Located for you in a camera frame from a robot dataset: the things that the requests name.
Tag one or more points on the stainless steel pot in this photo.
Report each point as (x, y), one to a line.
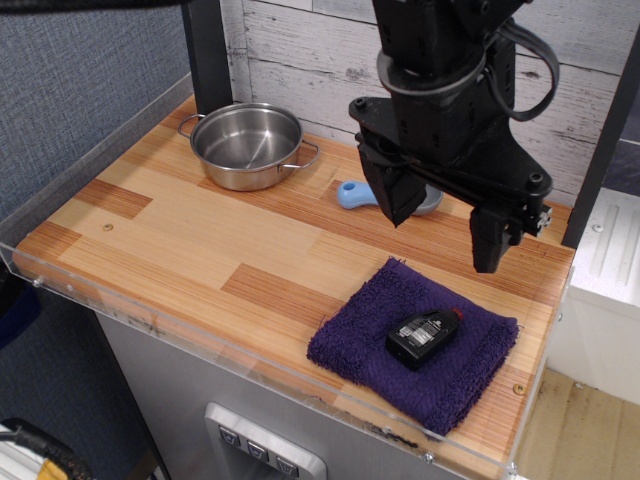
(249, 146)

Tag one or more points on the black vertical post right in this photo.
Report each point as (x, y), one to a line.
(605, 148)

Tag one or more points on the grey dispenser button panel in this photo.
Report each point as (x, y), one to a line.
(263, 445)

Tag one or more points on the white side appliance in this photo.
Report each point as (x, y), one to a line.
(596, 341)

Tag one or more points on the dark purple napkin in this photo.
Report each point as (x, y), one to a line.
(441, 392)

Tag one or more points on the black vertical post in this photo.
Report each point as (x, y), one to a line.
(206, 44)
(605, 148)

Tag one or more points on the blue grey scoop spatula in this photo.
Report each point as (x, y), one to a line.
(356, 194)

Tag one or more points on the clear acrylic edge guard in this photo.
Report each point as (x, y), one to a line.
(244, 280)

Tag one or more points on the grey toy fridge cabinet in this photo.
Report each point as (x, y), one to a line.
(172, 388)

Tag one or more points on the black vertical post left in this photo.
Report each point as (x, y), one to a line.
(206, 44)

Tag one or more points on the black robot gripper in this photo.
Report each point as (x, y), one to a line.
(446, 123)

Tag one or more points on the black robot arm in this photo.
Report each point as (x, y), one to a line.
(466, 20)

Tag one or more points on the small black bottle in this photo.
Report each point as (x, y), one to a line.
(419, 337)

